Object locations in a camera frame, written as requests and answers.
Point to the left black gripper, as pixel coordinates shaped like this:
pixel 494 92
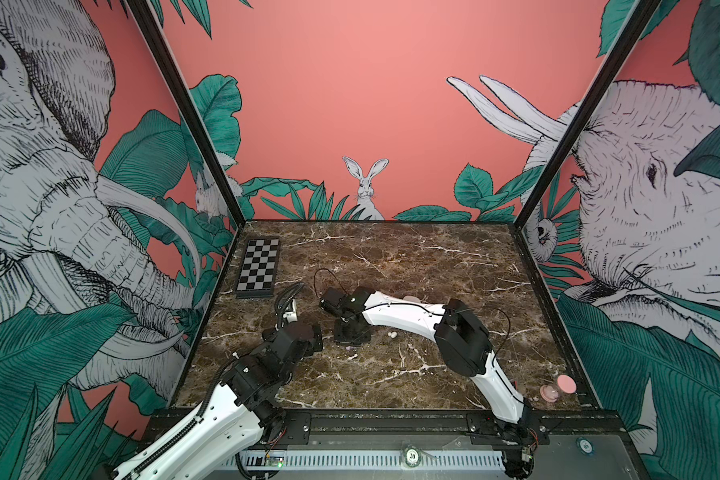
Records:
pixel 318 344

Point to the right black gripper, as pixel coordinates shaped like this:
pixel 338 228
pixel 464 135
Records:
pixel 364 339

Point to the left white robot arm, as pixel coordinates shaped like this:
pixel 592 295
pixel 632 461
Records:
pixel 238 411

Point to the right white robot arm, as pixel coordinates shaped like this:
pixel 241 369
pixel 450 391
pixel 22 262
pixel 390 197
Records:
pixel 460 336

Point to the pink open round case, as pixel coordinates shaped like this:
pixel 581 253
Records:
pixel 562 385

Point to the black white checkerboard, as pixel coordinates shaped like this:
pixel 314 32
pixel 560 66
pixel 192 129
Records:
pixel 258 268

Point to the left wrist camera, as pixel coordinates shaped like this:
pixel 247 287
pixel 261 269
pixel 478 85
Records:
pixel 288 314

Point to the white slotted cable duct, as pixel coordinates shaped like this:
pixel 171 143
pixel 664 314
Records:
pixel 368 460

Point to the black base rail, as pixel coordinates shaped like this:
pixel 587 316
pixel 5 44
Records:
pixel 298 426

